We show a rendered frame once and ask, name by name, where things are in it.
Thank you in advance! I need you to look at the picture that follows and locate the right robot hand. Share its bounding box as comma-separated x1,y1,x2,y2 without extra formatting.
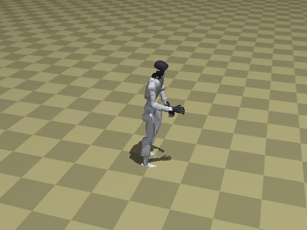
168,105,185,115

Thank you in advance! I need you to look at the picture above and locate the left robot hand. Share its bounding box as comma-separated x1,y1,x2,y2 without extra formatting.
166,101,175,117

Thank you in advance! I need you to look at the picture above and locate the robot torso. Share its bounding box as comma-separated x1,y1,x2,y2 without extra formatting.
144,72,164,114

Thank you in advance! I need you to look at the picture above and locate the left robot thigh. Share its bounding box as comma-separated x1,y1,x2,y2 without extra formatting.
153,110,162,134

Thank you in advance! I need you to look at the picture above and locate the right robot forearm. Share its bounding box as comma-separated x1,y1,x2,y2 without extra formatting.
153,103,173,112

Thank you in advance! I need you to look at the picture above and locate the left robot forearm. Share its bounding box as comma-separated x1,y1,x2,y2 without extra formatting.
159,89,167,106

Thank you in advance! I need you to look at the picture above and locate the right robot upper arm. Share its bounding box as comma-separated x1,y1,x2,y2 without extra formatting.
148,81,156,109

